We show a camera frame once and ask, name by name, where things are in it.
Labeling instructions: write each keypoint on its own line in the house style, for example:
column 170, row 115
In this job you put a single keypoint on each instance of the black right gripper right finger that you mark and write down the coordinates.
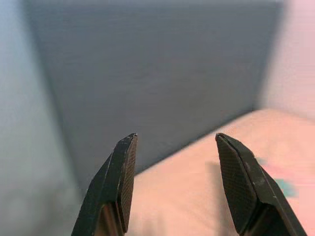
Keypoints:
column 246, row 186

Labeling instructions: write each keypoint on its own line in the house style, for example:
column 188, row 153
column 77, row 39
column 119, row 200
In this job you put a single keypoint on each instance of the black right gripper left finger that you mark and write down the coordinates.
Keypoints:
column 110, row 191

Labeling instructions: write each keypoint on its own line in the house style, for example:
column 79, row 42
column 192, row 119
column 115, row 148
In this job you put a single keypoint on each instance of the bed with cream sheet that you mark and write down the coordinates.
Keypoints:
column 177, row 191

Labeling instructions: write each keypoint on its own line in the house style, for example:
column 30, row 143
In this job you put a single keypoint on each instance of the blue fabric headboard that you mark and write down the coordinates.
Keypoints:
column 147, row 73

